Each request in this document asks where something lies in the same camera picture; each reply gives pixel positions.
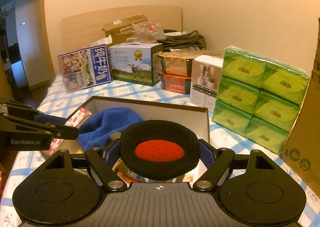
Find clear plastic bag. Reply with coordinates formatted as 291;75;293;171
120;21;165;43

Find black red round pad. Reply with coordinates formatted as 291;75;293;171
120;120;200;180

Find small pink wrapper packet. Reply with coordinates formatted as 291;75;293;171
48;107;93;155

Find blue fluffy towel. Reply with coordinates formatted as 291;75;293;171
78;107;143;151

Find cow picture milk box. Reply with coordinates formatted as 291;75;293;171
108;42;163;86

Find black coiled cables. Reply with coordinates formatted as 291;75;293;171
157;29;207;50

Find blue milk carton box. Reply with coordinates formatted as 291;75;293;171
58;44;112;93

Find red white snack packet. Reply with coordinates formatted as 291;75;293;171
123;171;148;183

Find orange instant meal bowl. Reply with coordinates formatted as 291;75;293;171
158;51;197;77

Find flat brown cardboard box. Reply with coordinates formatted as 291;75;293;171
103;14;148;46

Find red instant meal bowl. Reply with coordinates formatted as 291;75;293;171
158;70;191;94

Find green tissue pack bundle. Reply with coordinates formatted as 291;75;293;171
212;46;310;153

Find wooden headboard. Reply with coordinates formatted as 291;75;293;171
62;5;182;52

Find blue checked bed sheet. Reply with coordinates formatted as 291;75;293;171
1;76;319;226

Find large brown cardboard carton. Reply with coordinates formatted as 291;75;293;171
277;16;320;199

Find white product box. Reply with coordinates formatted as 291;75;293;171
190;54;223;112

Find brown open cardboard box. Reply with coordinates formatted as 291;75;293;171
42;97;209;158

